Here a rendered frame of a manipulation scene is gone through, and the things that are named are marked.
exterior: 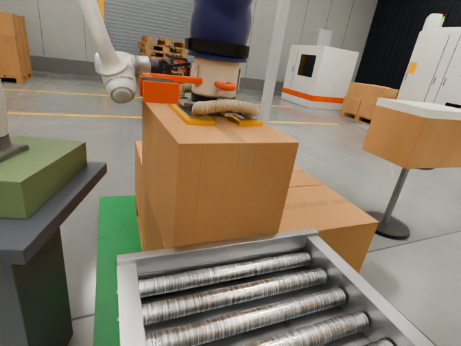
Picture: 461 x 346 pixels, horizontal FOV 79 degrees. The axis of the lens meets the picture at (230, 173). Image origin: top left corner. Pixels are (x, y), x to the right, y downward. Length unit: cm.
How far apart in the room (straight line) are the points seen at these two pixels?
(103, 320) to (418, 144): 207
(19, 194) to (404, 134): 209
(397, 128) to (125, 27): 898
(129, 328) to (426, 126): 198
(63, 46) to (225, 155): 968
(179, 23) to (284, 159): 971
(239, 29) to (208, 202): 57
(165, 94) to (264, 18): 1115
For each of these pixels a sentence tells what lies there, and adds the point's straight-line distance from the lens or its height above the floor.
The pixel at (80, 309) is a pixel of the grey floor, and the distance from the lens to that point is 161.
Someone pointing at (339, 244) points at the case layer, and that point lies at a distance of 141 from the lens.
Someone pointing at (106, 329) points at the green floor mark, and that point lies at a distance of 152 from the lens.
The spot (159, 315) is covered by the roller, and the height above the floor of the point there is 54.
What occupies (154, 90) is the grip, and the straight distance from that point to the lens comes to 73.
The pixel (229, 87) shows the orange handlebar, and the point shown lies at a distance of 98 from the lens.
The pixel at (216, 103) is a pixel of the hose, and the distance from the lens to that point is 94.
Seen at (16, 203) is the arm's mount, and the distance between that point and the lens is 83.
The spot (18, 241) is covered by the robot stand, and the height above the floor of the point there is 75.
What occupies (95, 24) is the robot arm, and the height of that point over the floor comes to 121.
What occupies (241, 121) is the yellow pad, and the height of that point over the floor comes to 96.
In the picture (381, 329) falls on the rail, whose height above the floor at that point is 55.
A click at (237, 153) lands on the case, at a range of 83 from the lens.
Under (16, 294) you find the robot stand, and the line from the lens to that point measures 104.
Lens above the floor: 117
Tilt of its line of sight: 23 degrees down
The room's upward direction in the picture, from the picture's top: 8 degrees clockwise
